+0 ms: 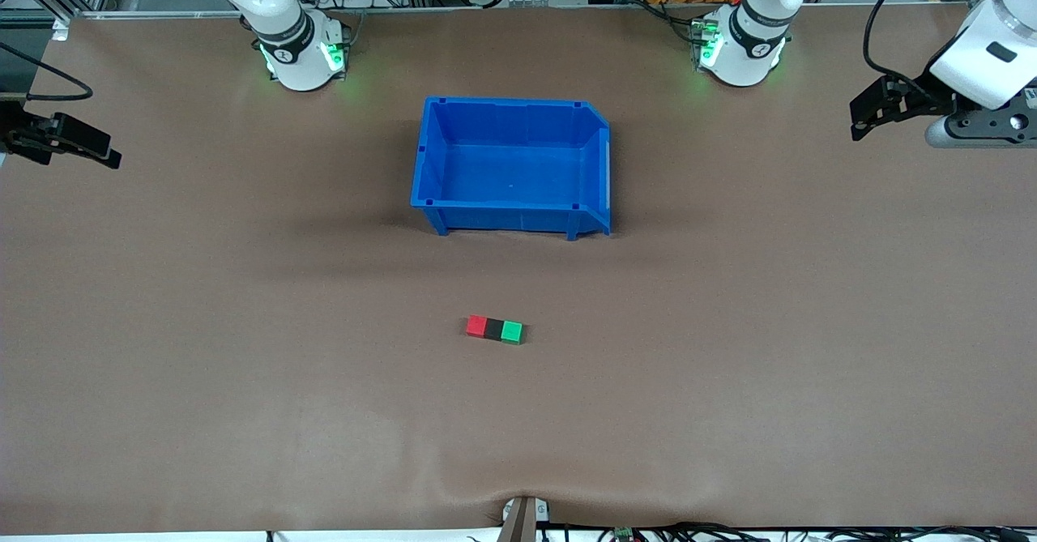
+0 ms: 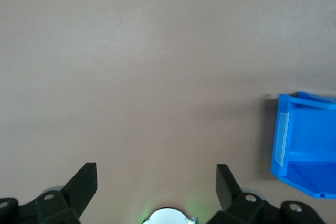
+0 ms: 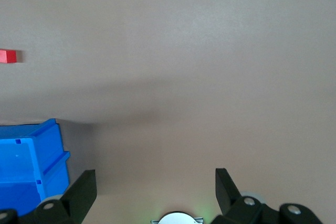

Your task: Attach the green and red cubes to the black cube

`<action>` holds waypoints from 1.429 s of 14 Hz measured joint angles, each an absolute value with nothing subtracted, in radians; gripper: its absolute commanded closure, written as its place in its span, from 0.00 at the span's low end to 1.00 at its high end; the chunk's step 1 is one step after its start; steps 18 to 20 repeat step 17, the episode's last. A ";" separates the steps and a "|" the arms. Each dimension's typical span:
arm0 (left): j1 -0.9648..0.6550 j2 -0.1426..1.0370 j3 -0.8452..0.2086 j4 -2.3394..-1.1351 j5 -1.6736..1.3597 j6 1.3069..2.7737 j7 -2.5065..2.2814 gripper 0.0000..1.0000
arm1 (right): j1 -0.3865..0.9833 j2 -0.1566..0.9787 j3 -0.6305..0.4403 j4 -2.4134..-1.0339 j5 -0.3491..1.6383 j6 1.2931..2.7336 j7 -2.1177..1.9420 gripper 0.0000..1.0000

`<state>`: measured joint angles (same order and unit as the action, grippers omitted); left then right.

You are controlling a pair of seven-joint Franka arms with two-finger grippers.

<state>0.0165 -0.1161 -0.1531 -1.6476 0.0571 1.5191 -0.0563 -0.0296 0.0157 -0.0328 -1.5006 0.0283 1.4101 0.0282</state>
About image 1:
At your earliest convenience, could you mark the black cable bundle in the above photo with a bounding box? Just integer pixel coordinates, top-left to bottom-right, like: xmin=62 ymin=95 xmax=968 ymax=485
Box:
xmin=539 ymin=521 xmax=1037 ymax=542

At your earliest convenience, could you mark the metal clamp bracket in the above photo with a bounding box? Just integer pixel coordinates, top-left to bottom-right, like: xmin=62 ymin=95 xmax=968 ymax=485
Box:
xmin=498 ymin=495 xmax=552 ymax=542

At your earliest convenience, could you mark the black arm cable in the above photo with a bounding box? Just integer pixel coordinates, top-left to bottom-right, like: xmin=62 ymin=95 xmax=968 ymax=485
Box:
xmin=861 ymin=0 xmax=941 ymax=89
xmin=0 ymin=40 xmax=94 ymax=104

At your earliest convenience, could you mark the brown table mat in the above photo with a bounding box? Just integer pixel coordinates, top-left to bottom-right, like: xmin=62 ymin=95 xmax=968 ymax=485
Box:
xmin=0 ymin=3 xmax=1037 ymax=536

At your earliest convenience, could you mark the blue plastic storage bin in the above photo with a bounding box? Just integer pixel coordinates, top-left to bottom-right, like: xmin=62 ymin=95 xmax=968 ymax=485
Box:
xmin=410 ymin=96 xmax=612 ymax=241

